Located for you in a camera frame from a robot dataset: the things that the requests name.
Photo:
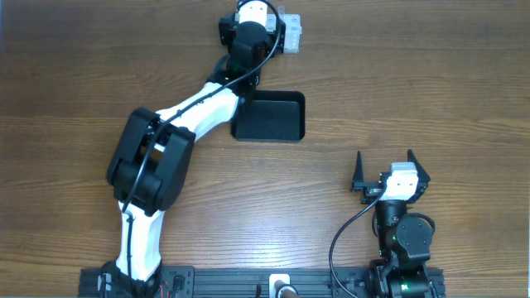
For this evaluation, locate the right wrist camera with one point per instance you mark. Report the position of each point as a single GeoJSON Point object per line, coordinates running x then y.
{"type": "Point", "coordinates": [401, 182]}

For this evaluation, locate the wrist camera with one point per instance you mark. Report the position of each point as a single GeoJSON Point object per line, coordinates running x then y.
{"type": "Point", "coordinates": [401, 182]}
{"type": "Point", "coordinates": [251, 13]}

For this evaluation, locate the clear test tube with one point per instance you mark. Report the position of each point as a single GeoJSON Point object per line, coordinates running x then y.
{"type": "Point", "coordinates": [282, 10]}

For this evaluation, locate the white test tube rack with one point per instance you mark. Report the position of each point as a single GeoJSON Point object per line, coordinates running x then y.
{"type": "Point", "coordinates": [292, 35]}

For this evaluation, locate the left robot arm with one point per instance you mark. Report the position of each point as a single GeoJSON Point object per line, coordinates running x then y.
{"type": "Point", "coordinates": [198, 116]}

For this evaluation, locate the mounting rail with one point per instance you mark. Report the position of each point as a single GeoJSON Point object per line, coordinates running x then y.
{"type": "Point", "coordinates": [232, 283]}

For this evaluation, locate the black tray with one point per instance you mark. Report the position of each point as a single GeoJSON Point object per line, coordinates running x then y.
{"type": "Point", "coordinates": [273, 118]}

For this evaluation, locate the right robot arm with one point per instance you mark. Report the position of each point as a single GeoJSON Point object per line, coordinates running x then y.
{"type": "Point", "coordinates": [408, 240]}

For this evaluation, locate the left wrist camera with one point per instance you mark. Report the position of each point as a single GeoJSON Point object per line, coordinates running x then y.
{"type": "Point", "coordinates": [251, 13]}

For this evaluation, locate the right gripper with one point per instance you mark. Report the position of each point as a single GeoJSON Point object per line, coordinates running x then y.
{"type": "Point", "coordinates": [368, 191]}

